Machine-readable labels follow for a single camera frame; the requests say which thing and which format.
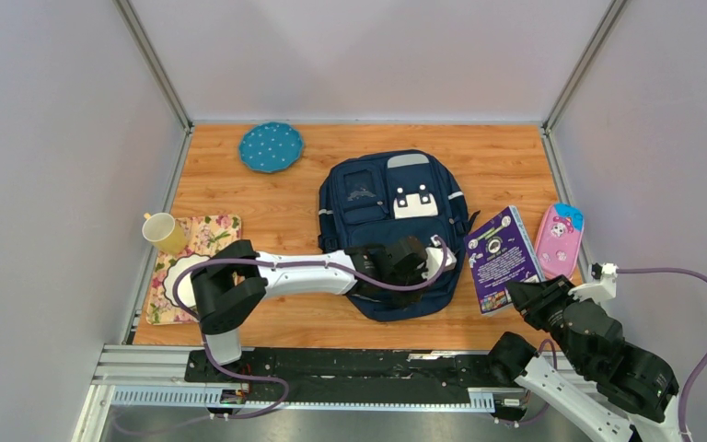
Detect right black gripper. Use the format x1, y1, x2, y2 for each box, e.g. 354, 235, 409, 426
503, 273, 588, 376

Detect purple treehouse book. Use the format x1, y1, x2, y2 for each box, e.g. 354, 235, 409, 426
464, 205, 545, 316

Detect navy blue backpack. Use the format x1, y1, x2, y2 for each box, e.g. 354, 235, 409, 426
318, 149, 480, 322

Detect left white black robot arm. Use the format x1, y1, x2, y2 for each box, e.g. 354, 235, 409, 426
170, 236, 457, 382

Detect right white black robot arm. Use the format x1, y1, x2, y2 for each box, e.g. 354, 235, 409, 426
488, 275, 682, 441

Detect pink cartoon pencil case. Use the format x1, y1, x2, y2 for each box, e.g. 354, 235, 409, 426
535, 203, 585, 279

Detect teal polka dot plate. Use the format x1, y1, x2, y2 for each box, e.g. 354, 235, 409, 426
238, 122, 305, 173

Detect floral placemat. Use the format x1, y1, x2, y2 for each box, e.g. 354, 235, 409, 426
143, 215, 243, 326

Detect white scalloped bowl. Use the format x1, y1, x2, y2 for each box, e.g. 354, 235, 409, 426
163, 254, 210, 308

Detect yellow mug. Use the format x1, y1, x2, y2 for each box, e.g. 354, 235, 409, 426
141, 213, 189, 255

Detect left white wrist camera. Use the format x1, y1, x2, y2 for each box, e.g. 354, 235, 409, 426
423, 235, 457, 282

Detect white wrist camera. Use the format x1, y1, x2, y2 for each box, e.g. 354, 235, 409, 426
423, 235, 457, 282
569, 262, 618, 304

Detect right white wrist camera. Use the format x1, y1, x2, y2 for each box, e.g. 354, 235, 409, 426
569, 262, 618, 304

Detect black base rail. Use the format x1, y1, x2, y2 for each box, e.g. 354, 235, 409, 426
184, 347, 528, 407

